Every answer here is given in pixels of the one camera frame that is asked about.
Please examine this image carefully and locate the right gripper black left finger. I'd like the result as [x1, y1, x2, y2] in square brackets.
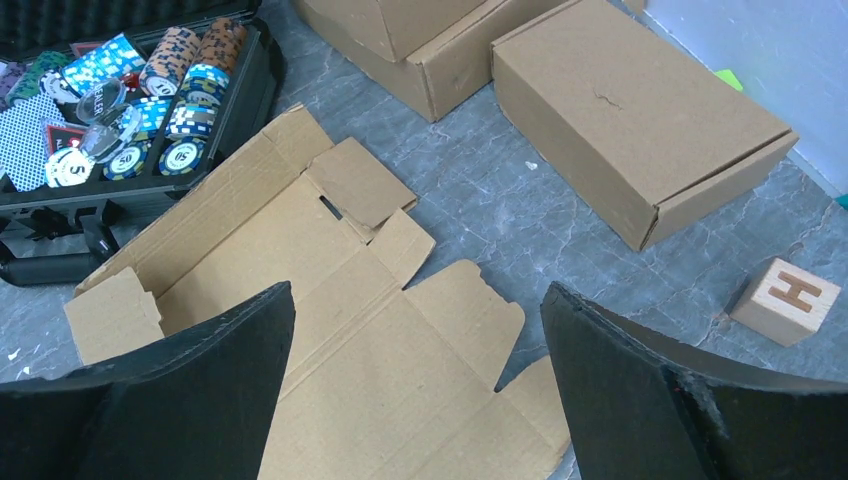
[1, 281, 295, 479]

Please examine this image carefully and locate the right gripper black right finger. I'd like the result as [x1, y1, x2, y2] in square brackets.
[540, 282, 847, 479]

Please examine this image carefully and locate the small folded cardboard box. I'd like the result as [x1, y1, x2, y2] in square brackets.
[492, 1, 798, 251]

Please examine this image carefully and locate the large bottom cardboard box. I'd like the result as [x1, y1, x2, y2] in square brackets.
[293, 0, 571, 124]

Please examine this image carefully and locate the wooden letter H block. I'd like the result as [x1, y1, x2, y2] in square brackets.
[730, 258, 842, 347]

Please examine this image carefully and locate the black poker chip case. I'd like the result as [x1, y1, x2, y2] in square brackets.
[1, 1, 286, 286]

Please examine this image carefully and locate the green block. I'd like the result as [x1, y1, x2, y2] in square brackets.
[714, 69, 744, 92]

